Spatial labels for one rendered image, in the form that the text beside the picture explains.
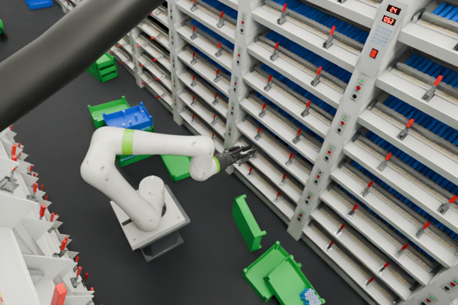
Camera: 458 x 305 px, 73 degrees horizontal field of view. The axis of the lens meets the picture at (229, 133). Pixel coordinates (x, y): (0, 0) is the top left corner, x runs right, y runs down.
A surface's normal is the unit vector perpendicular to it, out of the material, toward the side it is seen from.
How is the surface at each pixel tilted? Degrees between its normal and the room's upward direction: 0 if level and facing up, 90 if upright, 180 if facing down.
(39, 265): 90
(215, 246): 0
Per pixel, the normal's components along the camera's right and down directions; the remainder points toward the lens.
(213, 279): 0.08, -0.72
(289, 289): 0.29, -0.49
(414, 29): -0.22, -0.51
